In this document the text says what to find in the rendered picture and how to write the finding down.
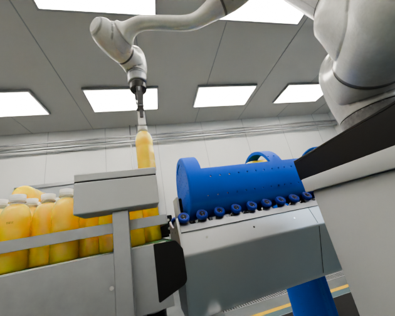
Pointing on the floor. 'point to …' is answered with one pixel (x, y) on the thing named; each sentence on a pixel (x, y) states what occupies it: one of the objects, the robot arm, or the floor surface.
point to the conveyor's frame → (89, 284)
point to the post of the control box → (123, 264)
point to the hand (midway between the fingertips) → (142, 121)
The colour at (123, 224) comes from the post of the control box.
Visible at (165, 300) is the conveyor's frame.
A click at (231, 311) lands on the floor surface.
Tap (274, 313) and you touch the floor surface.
